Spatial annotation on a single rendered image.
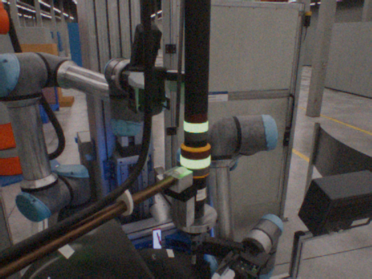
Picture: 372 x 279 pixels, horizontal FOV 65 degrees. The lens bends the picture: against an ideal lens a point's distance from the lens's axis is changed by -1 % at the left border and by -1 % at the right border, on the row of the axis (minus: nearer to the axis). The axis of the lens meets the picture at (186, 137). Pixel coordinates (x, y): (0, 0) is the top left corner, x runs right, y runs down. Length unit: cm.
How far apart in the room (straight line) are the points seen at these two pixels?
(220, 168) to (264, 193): 209
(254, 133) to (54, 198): 68
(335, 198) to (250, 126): 39
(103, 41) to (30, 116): 43
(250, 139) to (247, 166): 183
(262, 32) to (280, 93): 54
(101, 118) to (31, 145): 36
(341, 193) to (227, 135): 46
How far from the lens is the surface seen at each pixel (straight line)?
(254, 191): 289
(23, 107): 99
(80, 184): 115
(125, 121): 74
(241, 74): 245
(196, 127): 40
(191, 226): 45
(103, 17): 124
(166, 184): 39
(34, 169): 104
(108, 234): 55
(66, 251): 51
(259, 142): 92
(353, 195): 115
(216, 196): 89
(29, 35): 1101
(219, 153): 87
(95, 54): 124
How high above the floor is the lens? 172
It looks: 19 degrees down
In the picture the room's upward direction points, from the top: straight up
